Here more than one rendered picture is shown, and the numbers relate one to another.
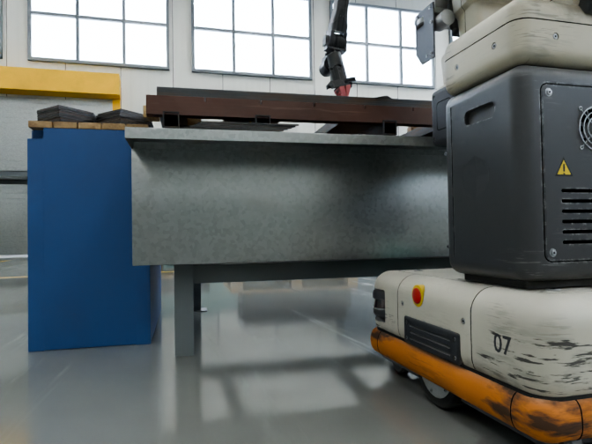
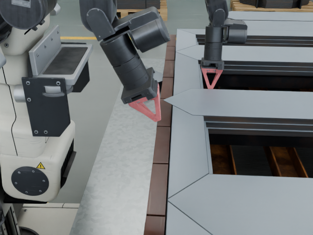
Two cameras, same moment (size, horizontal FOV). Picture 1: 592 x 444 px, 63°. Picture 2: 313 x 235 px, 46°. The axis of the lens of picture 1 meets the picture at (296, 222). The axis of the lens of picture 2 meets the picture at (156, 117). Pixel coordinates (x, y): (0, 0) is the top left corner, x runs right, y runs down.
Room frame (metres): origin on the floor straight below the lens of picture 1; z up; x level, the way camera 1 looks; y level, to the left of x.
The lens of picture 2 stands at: (1.94, -1.30, 1.38)
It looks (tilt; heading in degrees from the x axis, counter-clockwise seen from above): 30 degrees down; 107
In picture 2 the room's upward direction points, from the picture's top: straight up
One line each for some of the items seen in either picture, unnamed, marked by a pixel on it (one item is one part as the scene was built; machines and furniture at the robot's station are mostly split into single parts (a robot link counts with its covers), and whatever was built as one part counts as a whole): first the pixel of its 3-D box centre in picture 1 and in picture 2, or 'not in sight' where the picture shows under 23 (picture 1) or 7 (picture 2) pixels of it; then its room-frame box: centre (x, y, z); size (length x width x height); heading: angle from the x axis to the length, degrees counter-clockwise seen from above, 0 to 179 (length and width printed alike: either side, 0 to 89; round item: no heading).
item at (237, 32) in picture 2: (330, 56); (227, 24); (1.83, -0.14, 1.07); 0.12 x 0.09 x 0.12; 18
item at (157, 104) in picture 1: (387, 115); (165, 120); (1.68, -0.33, 0.80); 1.62 x 0.04 x 0.06; 103
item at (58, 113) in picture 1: (107, 136); (290, 26); (2.07, 0.81, 0.82); 0.80 x 0.40 x 0.06; 13
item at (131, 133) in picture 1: (344, 145); (135, 122); (1.51, -0.16, 0.66); 1.30 x 0.20 x 0.03; 103
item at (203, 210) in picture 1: (337, 206); not in sight; (1.59, -0.14, 0.47); 1.30 x 0.04 x 0.35; 103
